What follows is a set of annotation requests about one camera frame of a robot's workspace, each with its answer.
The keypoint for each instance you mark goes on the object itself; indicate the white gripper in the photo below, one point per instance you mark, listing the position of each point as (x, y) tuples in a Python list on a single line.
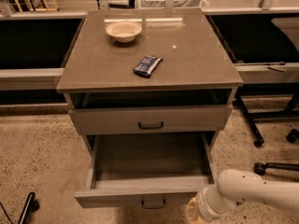
[(202, 202)]

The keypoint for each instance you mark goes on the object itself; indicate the grey drawer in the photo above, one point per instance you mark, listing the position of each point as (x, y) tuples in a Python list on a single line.
[(169, 119), (150, 170)]

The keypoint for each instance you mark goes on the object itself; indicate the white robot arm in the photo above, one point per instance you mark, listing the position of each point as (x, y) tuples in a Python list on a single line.
[(264, 50)]

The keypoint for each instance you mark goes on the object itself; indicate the grey drawer cabinet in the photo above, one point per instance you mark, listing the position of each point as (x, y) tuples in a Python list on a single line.
[(195, 69)]

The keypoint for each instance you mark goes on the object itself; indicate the black chair base leg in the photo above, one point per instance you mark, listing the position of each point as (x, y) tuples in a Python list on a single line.
[(260, 168)]

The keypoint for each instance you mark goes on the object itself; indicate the blue snack packet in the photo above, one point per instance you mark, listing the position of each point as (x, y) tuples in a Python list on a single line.
[(147, 66)]

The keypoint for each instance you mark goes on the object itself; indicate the black stand leg right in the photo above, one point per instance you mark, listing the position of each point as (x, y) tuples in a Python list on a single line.
[(287, 113)]

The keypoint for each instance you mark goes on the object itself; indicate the black stand leg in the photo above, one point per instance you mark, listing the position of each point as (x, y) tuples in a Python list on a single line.
[(31, 205), (287, 113)]

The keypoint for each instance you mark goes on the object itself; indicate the black stand leg left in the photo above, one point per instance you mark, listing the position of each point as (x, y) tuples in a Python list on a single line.
[(31, 205)]

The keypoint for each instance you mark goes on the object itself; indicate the white ceramic bowl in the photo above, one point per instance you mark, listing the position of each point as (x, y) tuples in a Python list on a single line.
[(124, 31)]

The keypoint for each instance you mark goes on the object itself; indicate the white wire basket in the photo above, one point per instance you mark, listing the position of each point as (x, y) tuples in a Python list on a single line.
[(142, 4)]

